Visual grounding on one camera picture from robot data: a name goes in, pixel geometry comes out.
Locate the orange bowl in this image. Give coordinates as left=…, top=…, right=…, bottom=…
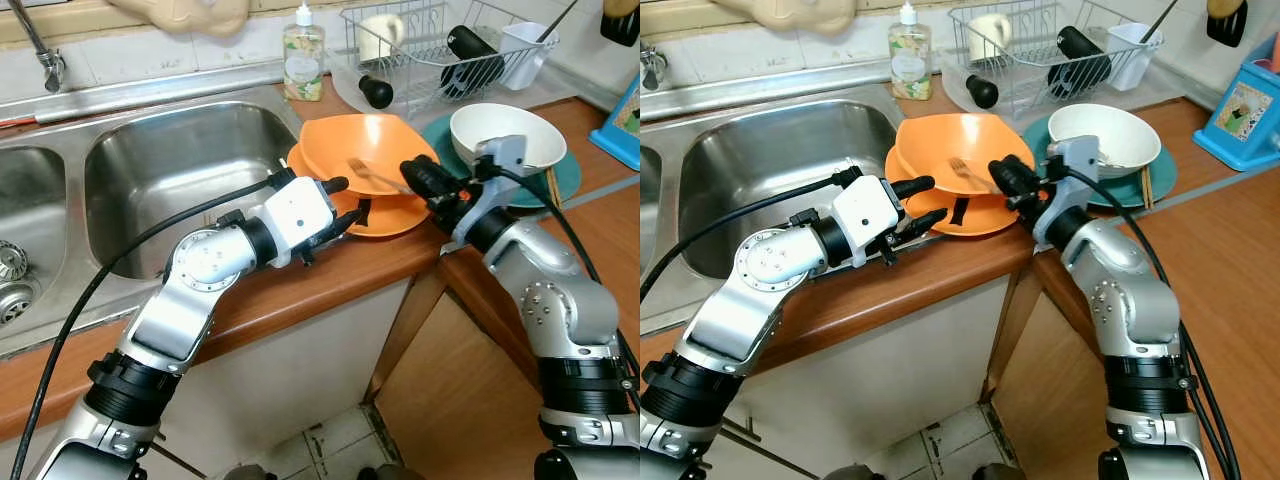
left=895, top=113, right=1036, bottom=196
left=300, top=113, right=441, bottom=196

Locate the clear drain tray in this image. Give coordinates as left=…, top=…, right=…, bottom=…
left=330, top=62, right=581, bottom=126
left=940, top=62, right=1191, bottom=126

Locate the thin dark utensil handle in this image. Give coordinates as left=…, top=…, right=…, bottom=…
left=1140, top=0, right=1179, bottom=43
left=535, top=0, right=579, bottom=43

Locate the teal plate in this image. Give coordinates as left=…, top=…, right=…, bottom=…
left=420, top=112, right=583, bottom=209
left=1020, top=115, right=1178, bottom=209

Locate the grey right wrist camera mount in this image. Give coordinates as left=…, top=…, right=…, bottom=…
left=1030, top=135, right=1101, bottom=251
left=450, top=135, right=528, bottom=246

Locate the cream mug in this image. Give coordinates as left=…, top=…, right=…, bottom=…
left=358, top=12, right=406, bottom=63
left=968, top=12, right=1013, bottom=63

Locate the black cylinder bottle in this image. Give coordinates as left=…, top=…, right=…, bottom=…
left=1048, top=25, right=1113, bottom=98
left=443, top=25, right=506, bottom=99

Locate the white cabinet front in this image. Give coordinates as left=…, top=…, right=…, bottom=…
left=740, top=275, right=1013, bottom=471
left=150, top=275, right=413, bottom=471

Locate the dish soap bottle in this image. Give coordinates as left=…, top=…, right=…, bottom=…
left=283, top=2, right=326, bottom=103
left=888, top=2, right=933, bottom=101

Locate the orange plate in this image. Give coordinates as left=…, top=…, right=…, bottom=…
left=885, top=148, right=1031, bottom=238
left=287, top=145, right=436, bottom=239

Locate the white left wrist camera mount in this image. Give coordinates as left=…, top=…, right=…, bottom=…
left=262, top=180, right=337, bottom=257
left=832, top=175, right=907, bottom=253

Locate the beige plastic object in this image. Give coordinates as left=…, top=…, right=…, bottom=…
left=108, top=0, right=251, bottom=38
left=715, top=0, right=856, bottom=38

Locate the black spatula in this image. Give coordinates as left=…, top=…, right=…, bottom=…
left=600, top=0, right=641, bottom=48
left=1205, top=0, right=1249, bottom=49

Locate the blue box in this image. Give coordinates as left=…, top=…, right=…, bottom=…
left=1192, top=58, right=1280, bottom=171
left=588, top=75, right=641, bottom=171

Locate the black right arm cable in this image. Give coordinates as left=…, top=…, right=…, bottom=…
left=1060, top=165, right=1243, bottom=480
left=478, top=165, right=641, bottom=411

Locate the metal faucet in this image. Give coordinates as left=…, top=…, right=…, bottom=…
left=640, top=40, right=669, bottom=91
left=5, top=0, right=67, bottom=94

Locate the wire dish rack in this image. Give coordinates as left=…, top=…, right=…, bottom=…
left=340, top=0, right=561, bottom=119
left=948, top=0, right=1166, bottom=119

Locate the white bowl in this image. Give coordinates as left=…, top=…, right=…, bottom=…
left=450, top=103, right=568, bottom=179
left=1047, top=103, right=1163, bottom=179

